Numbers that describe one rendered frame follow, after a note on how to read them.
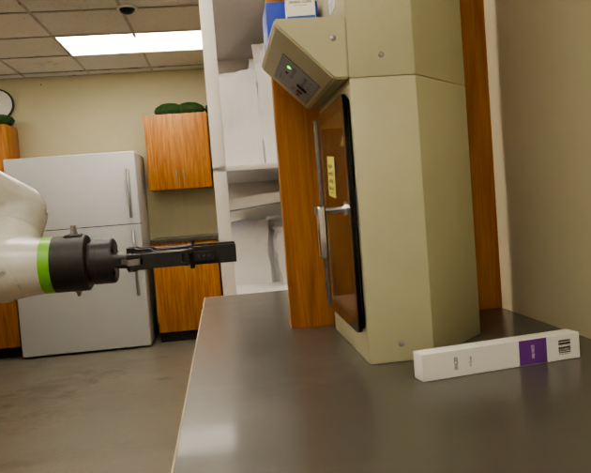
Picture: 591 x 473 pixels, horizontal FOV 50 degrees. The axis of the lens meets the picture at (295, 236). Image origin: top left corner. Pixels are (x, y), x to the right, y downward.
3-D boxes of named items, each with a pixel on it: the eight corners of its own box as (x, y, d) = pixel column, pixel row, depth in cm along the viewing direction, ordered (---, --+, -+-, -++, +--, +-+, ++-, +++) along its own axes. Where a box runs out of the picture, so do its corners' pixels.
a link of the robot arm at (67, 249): (65, 293, 109) (52, 302, 100) (58, 225, 108) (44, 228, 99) (101, 290, 110) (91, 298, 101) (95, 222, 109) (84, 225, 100)
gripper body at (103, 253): (84, 241, 100) (144, 236, 101) (95, 237, 109) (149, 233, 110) (89, 288, 101) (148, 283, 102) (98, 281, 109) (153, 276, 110)
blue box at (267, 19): (312, 59, 132) (310, 15, 132) (320, 47, 122) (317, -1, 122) (265, 62, 131) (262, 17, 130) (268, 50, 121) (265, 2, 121)
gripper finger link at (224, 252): (192, 246, 105) (192, 246, 104) (234, 243, 106) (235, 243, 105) (194, 264, 105) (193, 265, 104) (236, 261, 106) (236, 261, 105)
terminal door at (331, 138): (333, 306, 136) (319, 117, 134) (364, 334, 106) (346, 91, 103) (329, 306, 136) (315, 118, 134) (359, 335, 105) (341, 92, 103)
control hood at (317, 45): (319, 109, 135) (315, 61, 134) (349, 78, 102) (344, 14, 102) (265, 112, 133) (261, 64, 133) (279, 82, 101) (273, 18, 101)
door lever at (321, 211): (350, 256, 108) (347, 255, 111) (346, 201, 107) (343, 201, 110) (319, 259, 108) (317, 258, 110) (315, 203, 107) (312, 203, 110)
